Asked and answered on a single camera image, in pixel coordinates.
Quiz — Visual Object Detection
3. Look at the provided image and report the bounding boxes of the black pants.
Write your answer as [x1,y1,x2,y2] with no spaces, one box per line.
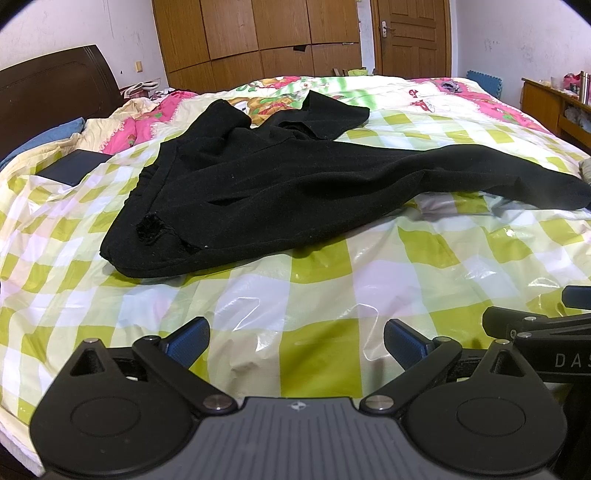
[100,104,590,278]

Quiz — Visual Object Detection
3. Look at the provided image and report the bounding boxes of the wooden desk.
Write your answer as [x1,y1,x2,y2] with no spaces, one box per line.
[521,78,590,153]

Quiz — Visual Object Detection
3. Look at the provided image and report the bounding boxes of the green checkered plastic bed cover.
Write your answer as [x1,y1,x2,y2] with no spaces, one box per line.
[1,126,590,448]

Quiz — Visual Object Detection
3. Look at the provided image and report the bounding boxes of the cartoon floral quilt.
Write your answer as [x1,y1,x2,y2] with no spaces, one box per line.
[71,76,556,162]

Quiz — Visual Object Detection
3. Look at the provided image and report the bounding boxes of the pink bag on desk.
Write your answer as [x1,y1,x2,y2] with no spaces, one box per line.
[563,71,590,95]

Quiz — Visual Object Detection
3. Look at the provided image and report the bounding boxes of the blue foam mat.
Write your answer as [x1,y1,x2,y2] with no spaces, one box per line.
[466,70,503,99]

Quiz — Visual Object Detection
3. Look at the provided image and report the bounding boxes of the dark blue notebook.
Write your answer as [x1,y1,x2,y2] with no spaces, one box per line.
[38,149,111,186]

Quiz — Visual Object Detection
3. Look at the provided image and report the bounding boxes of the wooden door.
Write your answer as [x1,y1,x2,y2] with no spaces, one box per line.
[370,0,452,79]

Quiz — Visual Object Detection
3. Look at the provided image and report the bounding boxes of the striped bag by headboard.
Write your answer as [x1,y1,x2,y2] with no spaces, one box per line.
[120,80,159,99]

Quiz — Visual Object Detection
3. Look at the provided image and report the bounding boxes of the dark wooden headboard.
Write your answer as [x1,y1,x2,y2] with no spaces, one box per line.
[0,45,123,157]

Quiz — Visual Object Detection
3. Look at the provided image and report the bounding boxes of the wooden wardrobe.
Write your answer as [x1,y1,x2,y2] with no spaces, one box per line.
[152,0,362,93]

